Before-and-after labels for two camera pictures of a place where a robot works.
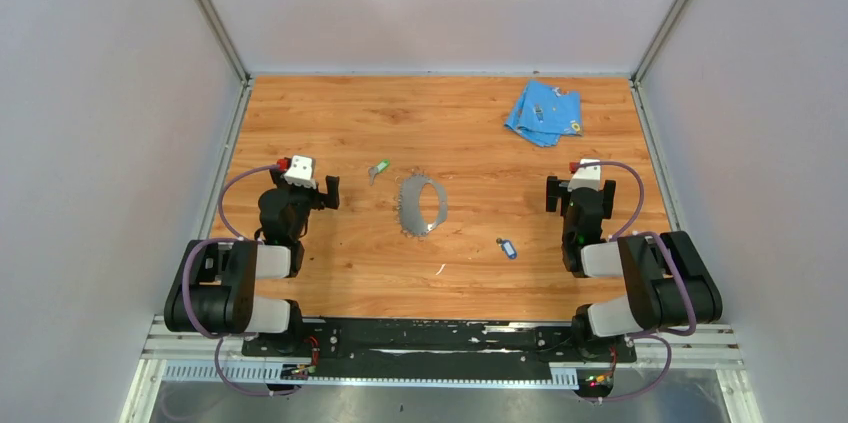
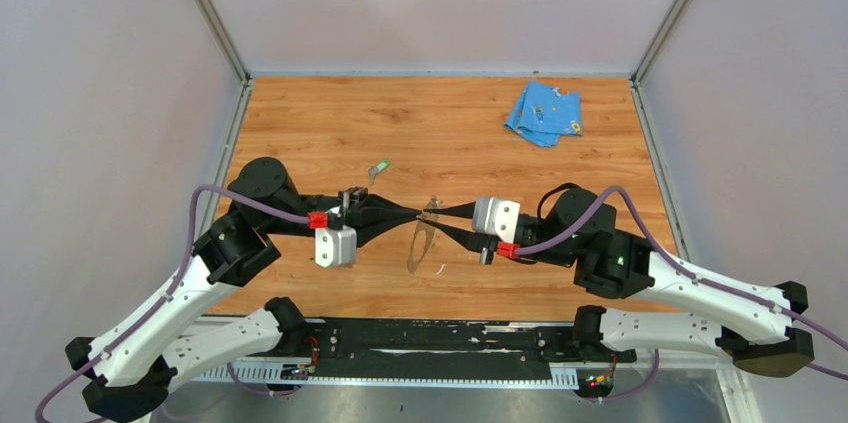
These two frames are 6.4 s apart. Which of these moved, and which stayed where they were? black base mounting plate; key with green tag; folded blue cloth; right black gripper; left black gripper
Moved: left black gripper; right black gripper
Stayed: black base mounting plate; key with green tag; folded blue cloth
